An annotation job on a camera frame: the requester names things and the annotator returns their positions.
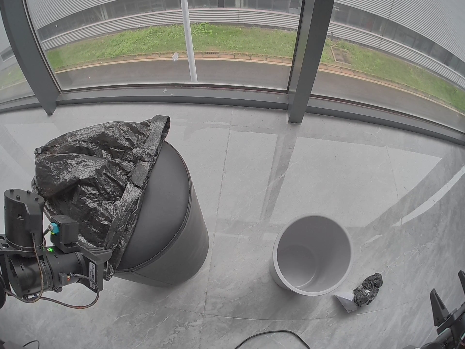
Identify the white trash bin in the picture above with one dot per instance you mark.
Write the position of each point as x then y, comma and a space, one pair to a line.
312, 245

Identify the crumpled black plastic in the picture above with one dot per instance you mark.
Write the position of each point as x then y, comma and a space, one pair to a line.
367, 289

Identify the window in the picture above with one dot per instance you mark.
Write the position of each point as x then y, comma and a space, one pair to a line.
310, 49

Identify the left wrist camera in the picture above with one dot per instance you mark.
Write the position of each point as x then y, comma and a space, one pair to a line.
65, 229

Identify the folded white paper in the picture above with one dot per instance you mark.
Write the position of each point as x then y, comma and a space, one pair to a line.
345, 302

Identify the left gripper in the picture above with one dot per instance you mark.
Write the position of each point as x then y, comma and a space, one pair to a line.
65, 271

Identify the dark grey round chair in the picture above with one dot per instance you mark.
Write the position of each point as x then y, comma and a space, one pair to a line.
163, 213

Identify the black plastic bag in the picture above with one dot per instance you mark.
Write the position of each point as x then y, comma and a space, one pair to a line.
80, 165

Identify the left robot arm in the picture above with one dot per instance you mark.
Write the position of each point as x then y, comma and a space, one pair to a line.
21, 213

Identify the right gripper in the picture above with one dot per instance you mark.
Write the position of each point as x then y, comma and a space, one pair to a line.
454, 324

